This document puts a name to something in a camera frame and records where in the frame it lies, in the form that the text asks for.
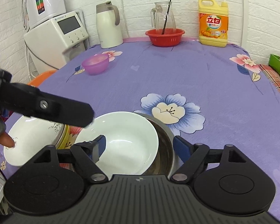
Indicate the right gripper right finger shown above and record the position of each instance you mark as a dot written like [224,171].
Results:
[193,158]

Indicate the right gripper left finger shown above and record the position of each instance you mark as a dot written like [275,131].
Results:
[86,154]

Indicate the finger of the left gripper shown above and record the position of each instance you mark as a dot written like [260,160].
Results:
[31,102]

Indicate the yellow plastic plate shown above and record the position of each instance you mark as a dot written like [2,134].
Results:
[61,144]

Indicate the stainless steel bowl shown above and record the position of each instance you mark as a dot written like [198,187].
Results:
[166,161]

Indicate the white floral plate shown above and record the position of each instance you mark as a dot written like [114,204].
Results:
[30,136]

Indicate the white red-patterned bowl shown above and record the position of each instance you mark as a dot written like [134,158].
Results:
[131,142]

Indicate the purple plastic bowl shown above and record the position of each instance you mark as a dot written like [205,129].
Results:
[96,64]

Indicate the orange plastic basin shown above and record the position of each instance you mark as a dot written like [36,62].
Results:
[38,80]

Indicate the white water dispenser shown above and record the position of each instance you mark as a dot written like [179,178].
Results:
[57,41]

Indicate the purple floral tablecloth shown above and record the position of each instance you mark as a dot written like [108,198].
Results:
[223,106]

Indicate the white water purifier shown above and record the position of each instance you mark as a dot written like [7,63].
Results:
[39,11]

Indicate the white thermos jug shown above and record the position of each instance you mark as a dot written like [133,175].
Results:
[108,25]

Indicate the red plastic colander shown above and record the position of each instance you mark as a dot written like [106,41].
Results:
[168,39]

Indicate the yellow dish soap bottle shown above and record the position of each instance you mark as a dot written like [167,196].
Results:
[213,23]

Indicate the glass pitcher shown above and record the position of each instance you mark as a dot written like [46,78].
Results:
[158,14]

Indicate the black stirring stick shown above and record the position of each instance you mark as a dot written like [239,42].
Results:
[166,18]

